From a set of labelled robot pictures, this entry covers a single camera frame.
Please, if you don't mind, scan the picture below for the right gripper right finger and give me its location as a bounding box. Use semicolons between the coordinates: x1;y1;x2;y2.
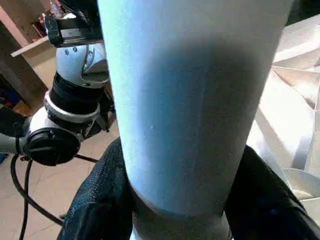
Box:
223;145;320;240

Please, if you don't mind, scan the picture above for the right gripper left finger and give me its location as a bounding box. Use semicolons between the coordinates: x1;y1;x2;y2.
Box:
57;138;136;240

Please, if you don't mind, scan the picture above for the brown wooden shelf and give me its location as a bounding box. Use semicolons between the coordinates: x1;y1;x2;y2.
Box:
0;0;60;118

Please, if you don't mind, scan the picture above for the white plastic table leg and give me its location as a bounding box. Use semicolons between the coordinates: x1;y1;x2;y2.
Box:
96;0;296;240

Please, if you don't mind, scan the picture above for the white plastic table top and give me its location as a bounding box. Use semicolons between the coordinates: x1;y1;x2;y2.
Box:
246;17;320;206

